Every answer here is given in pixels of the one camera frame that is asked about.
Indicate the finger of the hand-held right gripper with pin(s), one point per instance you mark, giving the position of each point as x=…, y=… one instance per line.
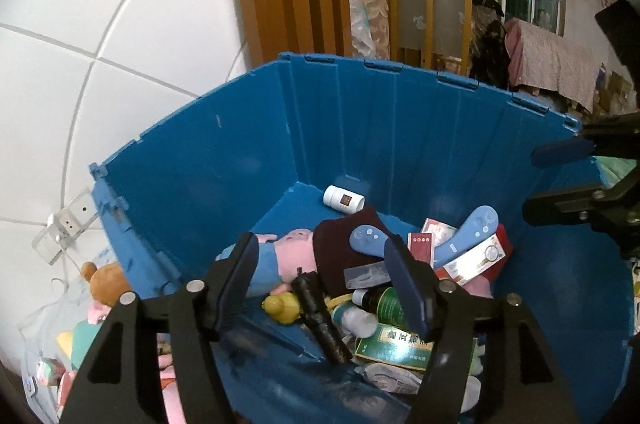
x=560, y=151
x=565, y=206

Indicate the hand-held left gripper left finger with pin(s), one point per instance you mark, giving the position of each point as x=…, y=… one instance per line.
x=244, y=265

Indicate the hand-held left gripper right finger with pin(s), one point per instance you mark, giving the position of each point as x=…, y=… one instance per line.
x=406, y=286

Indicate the blue plastic crate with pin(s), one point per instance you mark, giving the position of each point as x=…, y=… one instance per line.
x=350, y=128

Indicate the dark green bottle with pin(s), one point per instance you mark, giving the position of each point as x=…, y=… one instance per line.
x=387, y=304

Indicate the small red box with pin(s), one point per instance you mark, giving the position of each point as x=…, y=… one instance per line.
x=419, y=246

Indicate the clear plastic packet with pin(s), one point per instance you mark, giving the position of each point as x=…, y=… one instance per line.
x=365, y=276

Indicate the pig plush with blue shirt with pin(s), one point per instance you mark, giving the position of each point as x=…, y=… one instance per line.
x=290, y=254

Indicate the yellow rubber duck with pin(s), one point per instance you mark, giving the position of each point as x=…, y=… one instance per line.
x=281, y=306

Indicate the small clear bottle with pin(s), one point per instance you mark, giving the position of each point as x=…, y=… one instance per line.
x=357, y=321

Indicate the green box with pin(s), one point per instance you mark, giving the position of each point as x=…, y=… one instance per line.
x=395, y=346

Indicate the pink and white box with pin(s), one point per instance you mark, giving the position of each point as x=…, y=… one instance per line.
x=440, y=230

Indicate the white and red card box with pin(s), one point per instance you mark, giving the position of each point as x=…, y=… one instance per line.
x=475, y=259

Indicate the dark maroon cloth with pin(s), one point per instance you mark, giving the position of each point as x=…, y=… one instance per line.
x=332, y=249

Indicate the blue curved massager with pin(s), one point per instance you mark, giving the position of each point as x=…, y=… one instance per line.
x=470, y=229

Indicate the pink hanging cloth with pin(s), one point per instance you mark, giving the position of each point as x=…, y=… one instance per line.
x=550, y=58

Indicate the black flashlight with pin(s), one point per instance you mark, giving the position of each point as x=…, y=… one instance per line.
x=320, y=324

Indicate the crumpled clear wrapped packet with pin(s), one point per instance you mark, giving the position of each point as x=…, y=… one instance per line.
x=390, y=379

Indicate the white pill bottle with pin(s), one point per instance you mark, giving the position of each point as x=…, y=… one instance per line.
x=342, y=200

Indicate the dark hanging clothing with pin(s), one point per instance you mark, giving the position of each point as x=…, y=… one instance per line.
x=487, y=48

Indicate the brown teddy bear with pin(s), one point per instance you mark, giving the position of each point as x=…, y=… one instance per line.
x=112, y=284

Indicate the black flat object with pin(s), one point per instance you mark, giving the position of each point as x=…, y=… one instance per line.
x=620, y=28

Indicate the pink plush toy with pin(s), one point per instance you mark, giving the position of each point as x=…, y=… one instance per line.
x=170, y=384

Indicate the clear plastic bag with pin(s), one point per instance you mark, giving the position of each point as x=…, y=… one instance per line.
x=47, y=324

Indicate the white wall socket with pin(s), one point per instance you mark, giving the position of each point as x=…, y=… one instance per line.
x=75, y=214

